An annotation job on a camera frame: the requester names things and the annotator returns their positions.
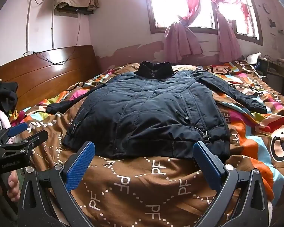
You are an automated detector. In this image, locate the cluttered desk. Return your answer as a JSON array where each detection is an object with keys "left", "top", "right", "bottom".
[{"left": 259, "top": 55, "right": 284, "bottom": 86}]

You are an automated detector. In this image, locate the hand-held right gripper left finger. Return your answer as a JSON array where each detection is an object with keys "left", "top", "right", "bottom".
[{"left": 18, "top": 141, "right": 96, "bottom": 227}]

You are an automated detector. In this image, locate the dark cloth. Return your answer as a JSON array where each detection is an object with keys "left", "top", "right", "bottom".
[{"left": 0, "top": 82, "right": 19, "bottom": 114}]

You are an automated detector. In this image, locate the white wall pipe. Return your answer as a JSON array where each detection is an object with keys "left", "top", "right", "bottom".
[
  {"left": 51, "top": 9, "right": 55, "bottom": 50},
  {"left": 26, "top": 0, "right": 39, "bottom": 53}
]

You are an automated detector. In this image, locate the white bag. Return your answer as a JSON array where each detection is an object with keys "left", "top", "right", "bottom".
[{"left": 246, "top": 53, "right": 262, "bottom": 63}]

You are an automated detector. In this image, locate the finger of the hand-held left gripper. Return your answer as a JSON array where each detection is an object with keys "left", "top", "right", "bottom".
[
  {"left": 0, "top": 122, "right": 29, "bottom": 145},
  {"left": 0, "top": 131, "right": 49, "bottom": 158}
]

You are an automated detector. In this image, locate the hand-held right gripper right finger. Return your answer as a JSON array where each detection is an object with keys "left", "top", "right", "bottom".
[{"left": 193, "top": 141, "right": 269, "bottom": 227}]

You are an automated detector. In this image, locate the person's left hand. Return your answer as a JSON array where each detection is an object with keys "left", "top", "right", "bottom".
[{"left": 7, "top": 170, "right": 22, "bottom": 203}]

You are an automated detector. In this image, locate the dark navy padded jacket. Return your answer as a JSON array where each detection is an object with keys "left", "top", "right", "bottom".
[{"left": 46, "top": 61, "right": 268, "bottom": 160}]

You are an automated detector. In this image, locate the pink curtain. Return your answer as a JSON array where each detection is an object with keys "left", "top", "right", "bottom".
[
  {"left": 164, "top": 0, "right": 204, "bottom": 63},
  {"left": 204, "top": 0, "right": 243, "bottom": 63}
]

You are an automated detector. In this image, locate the black cable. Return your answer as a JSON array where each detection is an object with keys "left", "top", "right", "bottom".
[{"left": 37, "top": 13, "right": 82, "bottom": 66}]

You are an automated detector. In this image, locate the brown printed blanket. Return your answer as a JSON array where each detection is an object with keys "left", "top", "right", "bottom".
[{"left": 5, "top": 60, "right": 284, "bottom": 227}]

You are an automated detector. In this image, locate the brown framed window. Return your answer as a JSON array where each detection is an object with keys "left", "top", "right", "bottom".
[{"left": 143, "top": 0, "right": 264, "bottom": 47}]

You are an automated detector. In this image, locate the wooden headboard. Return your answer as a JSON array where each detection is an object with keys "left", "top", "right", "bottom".
[{"left": 0, "top": 45, "right": 101, "bottom": 113}]

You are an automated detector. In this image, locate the wall air conditioner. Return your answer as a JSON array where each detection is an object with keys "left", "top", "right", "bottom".
[{"left": 54, "top": 3, "right": 95, "bottom": 18}]

